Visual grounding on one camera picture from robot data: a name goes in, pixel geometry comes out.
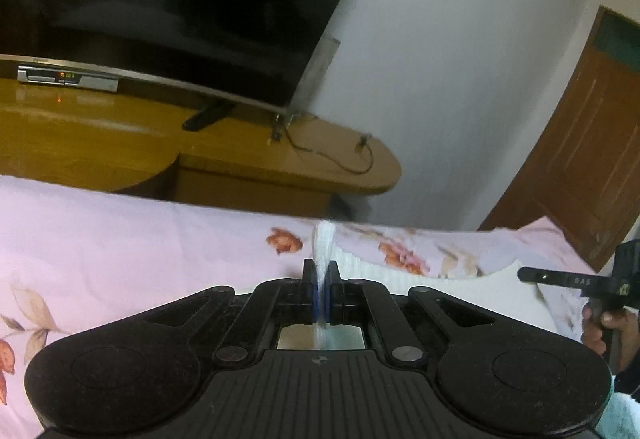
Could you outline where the black cable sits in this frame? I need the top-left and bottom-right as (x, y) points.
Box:
(271, 111), (376, 175)

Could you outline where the white knit sweater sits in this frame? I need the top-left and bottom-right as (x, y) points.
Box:
(311, 219), (587, 351)

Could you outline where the pink floral bedsheet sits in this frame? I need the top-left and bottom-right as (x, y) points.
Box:
(0, 174), (618, 439)

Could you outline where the wooden television cabinet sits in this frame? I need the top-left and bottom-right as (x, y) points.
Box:
(0, 76), (404, 220)

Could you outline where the silver set-top box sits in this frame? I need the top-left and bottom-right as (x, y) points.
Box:
(16, 65), (120, 94)

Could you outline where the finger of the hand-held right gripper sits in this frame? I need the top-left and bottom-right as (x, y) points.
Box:
(517, 267), (609, 293)

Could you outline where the black television foot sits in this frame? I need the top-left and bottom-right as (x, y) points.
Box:
(182, 100), (236, 132)

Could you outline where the light teal cloth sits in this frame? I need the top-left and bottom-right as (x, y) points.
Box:
(597, 389), (640, 439)

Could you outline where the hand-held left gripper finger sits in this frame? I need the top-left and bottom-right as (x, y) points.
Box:
(143, 259), (320, 371)
(324, 261), (495, 366)

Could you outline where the person's right hand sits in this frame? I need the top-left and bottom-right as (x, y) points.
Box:
(582, 305), (640, 372)

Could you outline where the brown wooden door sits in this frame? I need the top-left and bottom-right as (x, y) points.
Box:
(477, 6), (640, 273)

